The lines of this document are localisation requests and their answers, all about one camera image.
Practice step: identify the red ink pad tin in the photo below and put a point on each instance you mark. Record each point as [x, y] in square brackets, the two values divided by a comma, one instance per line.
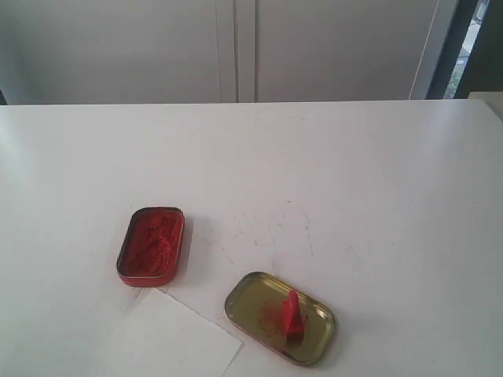
[152, 247]

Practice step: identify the red stamp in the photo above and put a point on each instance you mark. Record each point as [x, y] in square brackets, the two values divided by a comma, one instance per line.
[292, 321]

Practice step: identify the gold tin lid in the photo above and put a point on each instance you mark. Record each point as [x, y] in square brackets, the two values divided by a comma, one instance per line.
[254, 306]

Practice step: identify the white paper sheet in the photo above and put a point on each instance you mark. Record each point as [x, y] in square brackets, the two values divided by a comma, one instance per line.
[162, 337]

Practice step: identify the white cabinet doors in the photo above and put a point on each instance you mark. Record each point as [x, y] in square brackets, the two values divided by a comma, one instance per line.
[136, 52]

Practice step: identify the dark window frame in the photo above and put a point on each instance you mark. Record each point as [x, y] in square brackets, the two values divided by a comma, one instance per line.
[483, 72]

